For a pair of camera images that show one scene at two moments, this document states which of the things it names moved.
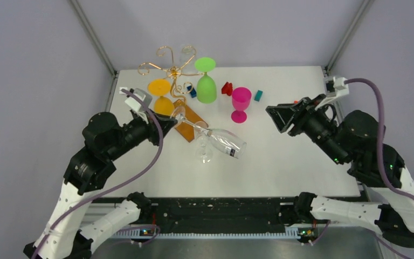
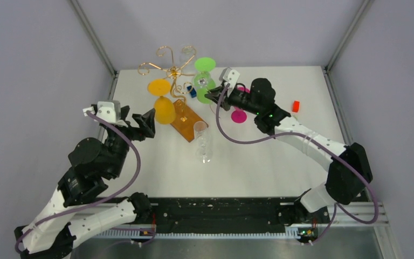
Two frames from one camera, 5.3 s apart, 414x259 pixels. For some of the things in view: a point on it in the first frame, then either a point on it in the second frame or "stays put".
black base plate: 220,214 stays put
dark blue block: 193,92 stays put
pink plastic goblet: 241,97 stays put
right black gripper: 283,114 → 216,96
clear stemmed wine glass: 224,140 → 202,81
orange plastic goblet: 163,106 stays put
